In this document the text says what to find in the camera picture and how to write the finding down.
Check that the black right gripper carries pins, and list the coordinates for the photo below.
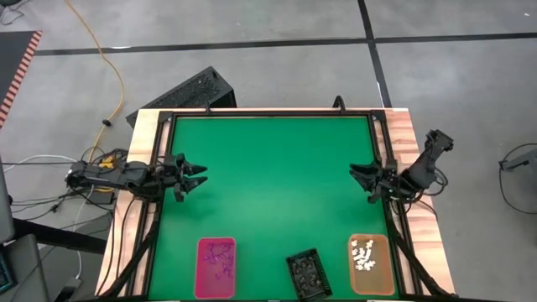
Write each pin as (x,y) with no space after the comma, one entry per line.
(384,182)

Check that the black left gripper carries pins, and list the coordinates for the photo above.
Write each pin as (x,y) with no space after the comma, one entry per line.
(176,176)

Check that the black slotted plastic basket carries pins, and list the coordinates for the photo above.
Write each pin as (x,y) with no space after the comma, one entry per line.
(323,289)

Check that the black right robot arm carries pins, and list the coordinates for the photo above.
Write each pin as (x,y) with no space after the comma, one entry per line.
(423,168)

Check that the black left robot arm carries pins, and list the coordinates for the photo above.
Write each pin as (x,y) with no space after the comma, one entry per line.
(117,178)

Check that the green table mat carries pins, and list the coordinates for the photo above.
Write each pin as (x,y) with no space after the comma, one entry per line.
(272,168)

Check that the black perforated case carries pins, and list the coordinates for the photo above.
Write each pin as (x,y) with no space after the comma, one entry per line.
(193,90)

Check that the yellow connector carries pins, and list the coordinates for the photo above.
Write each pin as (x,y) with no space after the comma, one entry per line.
(107,162)

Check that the orange plastic bin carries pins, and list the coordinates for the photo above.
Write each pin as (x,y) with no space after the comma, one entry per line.
(377,281)

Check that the pink plastic bin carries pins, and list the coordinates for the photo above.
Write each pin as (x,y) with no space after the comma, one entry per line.
(205,285)

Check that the black floor beam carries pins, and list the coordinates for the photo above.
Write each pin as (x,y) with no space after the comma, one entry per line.
(63,238)

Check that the grey stand base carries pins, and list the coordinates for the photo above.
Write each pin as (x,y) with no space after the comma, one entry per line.
(520,162)

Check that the grey equipment cart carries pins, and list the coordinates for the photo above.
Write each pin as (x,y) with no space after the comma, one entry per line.
(25,268)

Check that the black orange-striped floor mat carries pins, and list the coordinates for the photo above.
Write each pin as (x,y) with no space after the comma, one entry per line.
(12,54)

